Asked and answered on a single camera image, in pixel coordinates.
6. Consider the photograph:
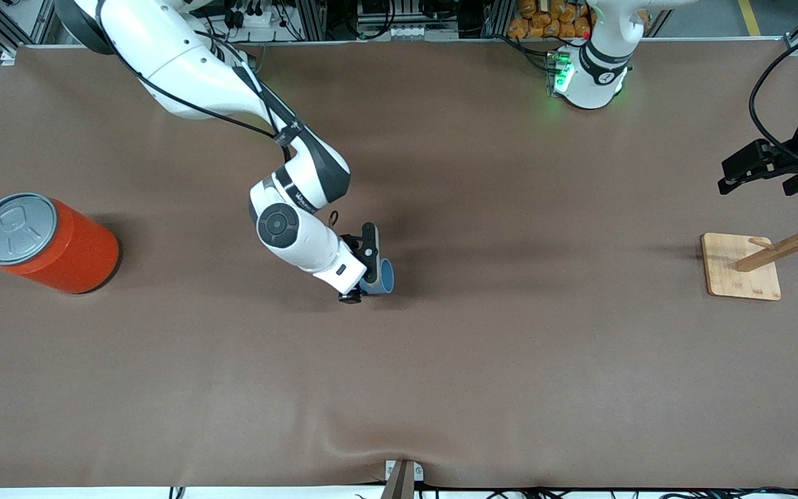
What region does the white connector strip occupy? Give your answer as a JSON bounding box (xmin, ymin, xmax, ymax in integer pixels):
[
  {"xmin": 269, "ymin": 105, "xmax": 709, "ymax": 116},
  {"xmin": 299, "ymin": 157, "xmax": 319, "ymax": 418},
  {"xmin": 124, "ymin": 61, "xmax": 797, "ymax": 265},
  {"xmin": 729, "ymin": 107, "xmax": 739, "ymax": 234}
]
[{"xmin": 368, "ymin": 24, "xmax": 460, "ymax": 41}]

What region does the aluminium frame post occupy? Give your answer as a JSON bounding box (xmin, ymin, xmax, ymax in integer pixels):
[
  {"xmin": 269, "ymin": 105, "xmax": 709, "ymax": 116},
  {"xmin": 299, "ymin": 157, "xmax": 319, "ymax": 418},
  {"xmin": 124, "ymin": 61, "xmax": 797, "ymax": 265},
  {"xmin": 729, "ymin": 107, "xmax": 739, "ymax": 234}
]
[
  {"xmin": 293, "ymin": 0, "xmax": 327, "ymax": 41},
  {"xmin": 484, "ymin": 0, "xmax": 513, "ymax": 39}
]

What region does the wooden mug tree stand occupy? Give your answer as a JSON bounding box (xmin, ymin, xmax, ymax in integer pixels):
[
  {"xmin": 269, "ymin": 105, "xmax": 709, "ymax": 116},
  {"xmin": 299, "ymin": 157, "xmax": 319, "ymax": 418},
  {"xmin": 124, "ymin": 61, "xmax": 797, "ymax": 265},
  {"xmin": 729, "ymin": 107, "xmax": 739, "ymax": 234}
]
[{"xmin": 701, "ymin": 186, "xmax": 798, "ymax": 301}]

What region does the pile of orange bread toys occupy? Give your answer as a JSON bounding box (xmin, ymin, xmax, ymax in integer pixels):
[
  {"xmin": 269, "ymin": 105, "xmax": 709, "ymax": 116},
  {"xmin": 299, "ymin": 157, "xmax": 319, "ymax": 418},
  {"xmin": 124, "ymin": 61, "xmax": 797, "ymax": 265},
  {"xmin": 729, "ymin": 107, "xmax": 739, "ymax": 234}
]
[{"xmin": 508, "ymin": 0, "xmax": 594, "ymax": 39}]

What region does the brown camera pole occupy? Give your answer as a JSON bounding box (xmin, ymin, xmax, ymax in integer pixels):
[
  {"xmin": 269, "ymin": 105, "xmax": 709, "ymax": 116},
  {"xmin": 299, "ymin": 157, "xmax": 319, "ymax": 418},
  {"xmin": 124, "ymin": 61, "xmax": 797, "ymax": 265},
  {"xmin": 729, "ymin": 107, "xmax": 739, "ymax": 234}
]
[{"xmin": 380, "ymin": 461, "xmax": 417, "ymax": 499}]

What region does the orange can with silver lid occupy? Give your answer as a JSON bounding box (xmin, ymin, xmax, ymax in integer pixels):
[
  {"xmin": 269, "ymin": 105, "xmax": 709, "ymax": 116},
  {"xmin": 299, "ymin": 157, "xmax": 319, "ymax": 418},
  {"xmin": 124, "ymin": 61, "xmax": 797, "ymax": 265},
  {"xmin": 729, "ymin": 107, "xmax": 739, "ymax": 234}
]
[{"xmin": 0, "ymin": 193, "xmax": 121, "ymax": 295}]

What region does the light blue plastic cup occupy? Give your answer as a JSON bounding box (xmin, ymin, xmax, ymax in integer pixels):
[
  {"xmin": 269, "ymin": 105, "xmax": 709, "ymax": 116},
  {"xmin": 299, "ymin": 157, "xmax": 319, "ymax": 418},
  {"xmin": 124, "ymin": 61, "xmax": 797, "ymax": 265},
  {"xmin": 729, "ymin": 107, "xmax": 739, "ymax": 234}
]
[{"xmin": 360, "ymin": 258, "xmax": 395, "ymax": 297}]

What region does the white power strip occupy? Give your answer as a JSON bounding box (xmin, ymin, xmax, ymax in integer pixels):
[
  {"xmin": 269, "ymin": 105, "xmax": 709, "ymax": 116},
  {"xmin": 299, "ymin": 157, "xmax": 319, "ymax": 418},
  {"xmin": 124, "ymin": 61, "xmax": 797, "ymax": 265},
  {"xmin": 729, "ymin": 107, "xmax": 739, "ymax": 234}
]
[{"xmin": 229, "ymin": 6, "xmax": 290, "ymax": 30}]

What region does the brown table cover mat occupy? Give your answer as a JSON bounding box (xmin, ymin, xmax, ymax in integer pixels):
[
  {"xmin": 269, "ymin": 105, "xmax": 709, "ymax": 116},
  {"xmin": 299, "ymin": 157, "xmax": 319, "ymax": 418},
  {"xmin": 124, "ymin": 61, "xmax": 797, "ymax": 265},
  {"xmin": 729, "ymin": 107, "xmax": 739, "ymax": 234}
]
[{"xmin": 0, "ymin": 38, "xmax": 798, "ymax": 489}]

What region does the metal pole bracket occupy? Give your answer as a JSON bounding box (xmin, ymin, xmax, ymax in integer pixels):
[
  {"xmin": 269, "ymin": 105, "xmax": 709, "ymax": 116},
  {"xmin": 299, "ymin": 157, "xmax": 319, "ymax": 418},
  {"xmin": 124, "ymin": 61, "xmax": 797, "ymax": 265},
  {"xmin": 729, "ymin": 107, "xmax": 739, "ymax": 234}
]
[{"xmin": 385, "ymin": 459, "xmax": 425, "ymax": 482}]

